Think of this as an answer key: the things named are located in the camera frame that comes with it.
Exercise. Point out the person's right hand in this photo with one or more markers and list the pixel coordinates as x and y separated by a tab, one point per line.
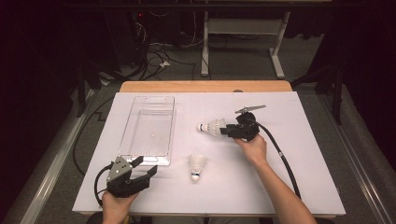
255	151

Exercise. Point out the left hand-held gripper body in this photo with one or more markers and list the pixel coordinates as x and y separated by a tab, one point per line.
121	183

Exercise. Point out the white plastic shuttlecock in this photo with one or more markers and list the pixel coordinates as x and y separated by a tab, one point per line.
196	163
211	127

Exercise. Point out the person's left hand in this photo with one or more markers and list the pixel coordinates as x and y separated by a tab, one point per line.
115	207

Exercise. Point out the aluminium floor rail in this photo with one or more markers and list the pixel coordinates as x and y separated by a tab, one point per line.
358	177
53	174

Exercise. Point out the wooden table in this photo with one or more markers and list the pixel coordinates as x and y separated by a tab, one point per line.
202	86

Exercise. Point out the white plug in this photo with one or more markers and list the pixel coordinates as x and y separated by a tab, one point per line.
165	63

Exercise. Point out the white metal desk frame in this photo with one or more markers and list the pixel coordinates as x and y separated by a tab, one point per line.
243	26

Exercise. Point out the white table sheet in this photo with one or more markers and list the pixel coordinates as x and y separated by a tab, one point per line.
233	186

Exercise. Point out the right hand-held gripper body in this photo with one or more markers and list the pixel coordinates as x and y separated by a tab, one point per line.
247	129

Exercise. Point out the person's grey trousers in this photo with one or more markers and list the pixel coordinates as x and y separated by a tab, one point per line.
186	221

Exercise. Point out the clear plastic storage box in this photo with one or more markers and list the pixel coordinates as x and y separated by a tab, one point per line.
146	130

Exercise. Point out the black metal stand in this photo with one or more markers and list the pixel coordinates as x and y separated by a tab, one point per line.
337	93
81	93

